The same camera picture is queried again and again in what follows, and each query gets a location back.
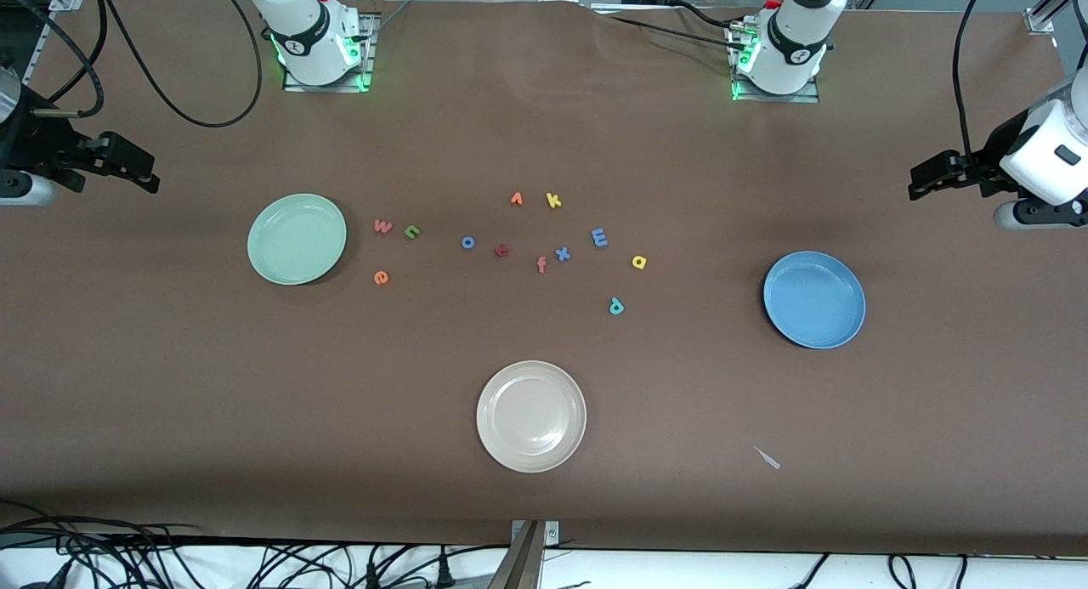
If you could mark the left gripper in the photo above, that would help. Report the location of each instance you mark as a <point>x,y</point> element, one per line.
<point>991,153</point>

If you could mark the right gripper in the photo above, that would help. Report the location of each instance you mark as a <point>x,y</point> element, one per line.
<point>38,144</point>

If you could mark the blue foam letter E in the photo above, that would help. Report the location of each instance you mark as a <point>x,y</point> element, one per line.
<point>599,238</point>

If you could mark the teal foam letter p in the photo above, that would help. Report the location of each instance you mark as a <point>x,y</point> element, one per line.
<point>614,308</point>

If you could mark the blue plate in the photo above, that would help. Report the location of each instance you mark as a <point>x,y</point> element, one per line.
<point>814,300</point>

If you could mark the green plate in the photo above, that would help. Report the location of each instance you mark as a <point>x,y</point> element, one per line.
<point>296,239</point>

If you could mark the small white tape scrap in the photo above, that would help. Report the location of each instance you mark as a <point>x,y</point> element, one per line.
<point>767,458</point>

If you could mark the paper table cover sheet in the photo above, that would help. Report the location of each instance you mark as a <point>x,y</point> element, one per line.
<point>680,402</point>

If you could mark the black power plug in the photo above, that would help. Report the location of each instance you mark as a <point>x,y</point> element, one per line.
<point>442,574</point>
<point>371,574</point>

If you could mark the beige plate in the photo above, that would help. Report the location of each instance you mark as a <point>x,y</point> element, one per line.
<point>531,416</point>

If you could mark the silver aluminium rail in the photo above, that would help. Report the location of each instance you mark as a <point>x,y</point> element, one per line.
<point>53,32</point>
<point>1039,21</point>

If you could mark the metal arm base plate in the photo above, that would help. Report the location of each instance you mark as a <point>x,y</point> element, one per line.
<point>367,62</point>
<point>807,97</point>

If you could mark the silver metal bracket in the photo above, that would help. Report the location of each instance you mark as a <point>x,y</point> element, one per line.
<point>552,534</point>

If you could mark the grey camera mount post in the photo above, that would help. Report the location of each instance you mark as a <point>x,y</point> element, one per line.
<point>520,563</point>

